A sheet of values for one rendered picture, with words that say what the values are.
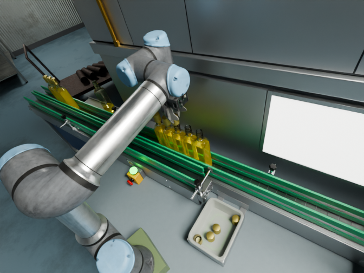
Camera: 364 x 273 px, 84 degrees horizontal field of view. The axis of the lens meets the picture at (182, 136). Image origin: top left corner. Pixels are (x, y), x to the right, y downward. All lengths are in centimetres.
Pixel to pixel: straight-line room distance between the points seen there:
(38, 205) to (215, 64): 65
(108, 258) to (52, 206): 39
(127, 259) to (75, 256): 142
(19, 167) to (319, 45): 78
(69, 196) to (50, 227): 201
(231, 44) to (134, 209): 92
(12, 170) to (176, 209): 77
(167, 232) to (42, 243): 157
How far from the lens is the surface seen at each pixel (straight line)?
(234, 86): 79
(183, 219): 110
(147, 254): 97
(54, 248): 236
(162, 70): 54
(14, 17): 734
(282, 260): 106
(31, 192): 51
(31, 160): 57
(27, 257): 250
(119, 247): 82
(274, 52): 71
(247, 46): 73
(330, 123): 79
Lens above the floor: 177
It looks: 47 degrees down
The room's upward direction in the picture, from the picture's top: 16 degrees counter-clockwise
